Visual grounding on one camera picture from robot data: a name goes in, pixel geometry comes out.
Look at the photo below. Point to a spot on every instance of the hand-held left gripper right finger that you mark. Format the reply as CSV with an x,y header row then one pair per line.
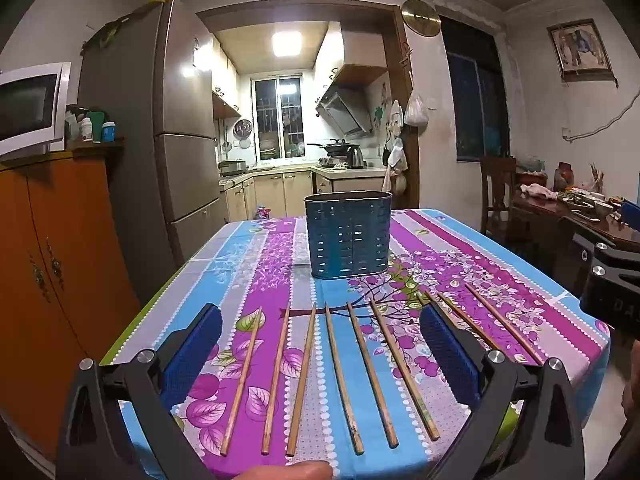
x,y
447,355

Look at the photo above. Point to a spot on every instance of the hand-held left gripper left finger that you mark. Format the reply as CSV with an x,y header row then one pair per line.
x,y
192,355

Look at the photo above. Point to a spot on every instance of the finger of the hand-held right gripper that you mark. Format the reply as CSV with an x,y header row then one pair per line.
x,y
607,260
627,208

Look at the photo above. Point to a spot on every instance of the row of wooden chopsticks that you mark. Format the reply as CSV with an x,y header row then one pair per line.
x,y
301,385

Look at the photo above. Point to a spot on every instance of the blue perforated utensil holder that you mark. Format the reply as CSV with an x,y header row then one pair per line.
x,y
347,240

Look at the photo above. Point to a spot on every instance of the person's right forearm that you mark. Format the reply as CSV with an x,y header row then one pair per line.
x,y
633,377

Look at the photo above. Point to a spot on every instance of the person's left hand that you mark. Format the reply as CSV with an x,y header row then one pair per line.
x,y
290,472

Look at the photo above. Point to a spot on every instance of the plate of food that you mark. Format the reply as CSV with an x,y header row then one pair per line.
x,y
580,204

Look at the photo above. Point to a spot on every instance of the dark wooden dining table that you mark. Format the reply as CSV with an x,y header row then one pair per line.
x,y
555,215

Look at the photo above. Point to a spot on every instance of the pink cloth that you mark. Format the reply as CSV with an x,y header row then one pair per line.
x,y
537,191

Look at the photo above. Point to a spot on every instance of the floral striped tablecloth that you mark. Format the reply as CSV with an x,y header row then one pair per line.
x,y
280,270

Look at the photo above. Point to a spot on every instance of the wooden chair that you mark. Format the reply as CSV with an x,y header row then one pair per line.
x,y
497,180

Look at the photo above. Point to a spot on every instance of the orange wooden cabinet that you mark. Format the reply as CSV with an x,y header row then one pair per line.
x,y
60,260

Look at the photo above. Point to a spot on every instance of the beige kitchen base cabinets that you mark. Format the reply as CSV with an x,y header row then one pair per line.
x,y
270,192

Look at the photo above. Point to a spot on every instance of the dark window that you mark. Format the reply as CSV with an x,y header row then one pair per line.
x,y
475,90

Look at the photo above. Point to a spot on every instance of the hanging kitchen cloths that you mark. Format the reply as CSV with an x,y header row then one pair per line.
x,y
397,160

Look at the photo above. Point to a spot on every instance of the steel kettle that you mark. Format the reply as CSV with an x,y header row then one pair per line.
x,y
355,157

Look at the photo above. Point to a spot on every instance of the round metal colander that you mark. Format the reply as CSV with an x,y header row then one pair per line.
x,y
243,130

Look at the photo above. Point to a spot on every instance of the hanging white plastic bag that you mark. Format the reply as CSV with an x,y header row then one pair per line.
x,y
416,112

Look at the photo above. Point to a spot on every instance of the black wok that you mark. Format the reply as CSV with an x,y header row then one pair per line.
x,y
334,147

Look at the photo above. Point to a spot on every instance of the white pill bottle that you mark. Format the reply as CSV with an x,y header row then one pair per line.
x,y
87,131

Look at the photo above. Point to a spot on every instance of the barred kitchen window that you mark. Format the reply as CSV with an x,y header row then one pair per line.
x,y
278,117

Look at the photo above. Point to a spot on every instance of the green plastic cup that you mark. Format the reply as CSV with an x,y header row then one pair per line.
x,y
97,119

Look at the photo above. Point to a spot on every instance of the steel range hood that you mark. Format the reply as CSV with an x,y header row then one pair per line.
x,y
345,107

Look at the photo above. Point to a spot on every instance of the grey refrigerator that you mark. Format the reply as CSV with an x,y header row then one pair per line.
x,y
185,85

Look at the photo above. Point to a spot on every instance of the white microwave oven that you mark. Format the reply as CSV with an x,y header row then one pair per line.
x,y
30,110

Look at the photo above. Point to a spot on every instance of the square ceiling light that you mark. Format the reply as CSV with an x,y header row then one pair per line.
x,y
287,43

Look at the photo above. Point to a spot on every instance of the green bag on refrigerator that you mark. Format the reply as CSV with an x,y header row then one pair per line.
x,y
110,30

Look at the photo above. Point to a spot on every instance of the framed wall picture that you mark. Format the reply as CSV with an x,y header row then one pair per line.
x,y
580,49

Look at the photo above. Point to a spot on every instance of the beige kitchen wall cabinets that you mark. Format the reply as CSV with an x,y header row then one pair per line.
x,y
350,50

